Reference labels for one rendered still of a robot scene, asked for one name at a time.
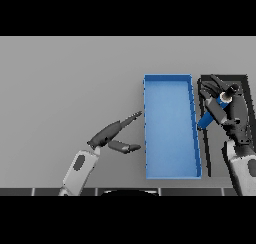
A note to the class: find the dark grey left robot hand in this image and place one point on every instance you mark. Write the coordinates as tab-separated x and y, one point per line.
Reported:
106	134

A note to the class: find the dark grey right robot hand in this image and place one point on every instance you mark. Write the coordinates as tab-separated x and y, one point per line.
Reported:
235	118

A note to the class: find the blue pipe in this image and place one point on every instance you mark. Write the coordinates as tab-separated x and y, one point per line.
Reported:
210	116

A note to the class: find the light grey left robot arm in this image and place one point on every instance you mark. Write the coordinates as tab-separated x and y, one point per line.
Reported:
78	169

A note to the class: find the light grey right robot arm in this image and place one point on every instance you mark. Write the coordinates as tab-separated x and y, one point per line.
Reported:
242	169

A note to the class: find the dark grey bin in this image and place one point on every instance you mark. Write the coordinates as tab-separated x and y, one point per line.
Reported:
245	88

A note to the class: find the blue bin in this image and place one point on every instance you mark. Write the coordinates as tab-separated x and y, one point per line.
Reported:
170	128

